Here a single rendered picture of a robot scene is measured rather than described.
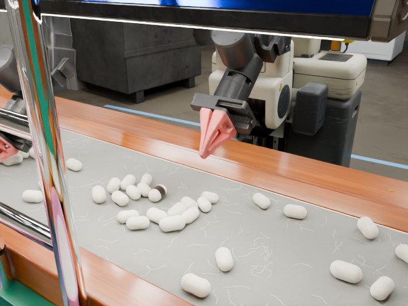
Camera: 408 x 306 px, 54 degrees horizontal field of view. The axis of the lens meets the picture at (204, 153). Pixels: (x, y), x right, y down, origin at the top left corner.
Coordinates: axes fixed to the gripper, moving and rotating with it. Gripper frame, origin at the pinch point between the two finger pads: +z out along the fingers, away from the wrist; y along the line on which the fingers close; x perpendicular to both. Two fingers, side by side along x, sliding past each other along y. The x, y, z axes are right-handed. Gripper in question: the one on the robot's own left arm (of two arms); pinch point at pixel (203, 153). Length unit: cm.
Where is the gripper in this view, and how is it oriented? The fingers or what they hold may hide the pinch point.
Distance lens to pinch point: 65.3
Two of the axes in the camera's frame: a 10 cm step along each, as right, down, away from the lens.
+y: 8.3, 2.2, -5.1
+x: 3.7, 4.6, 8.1
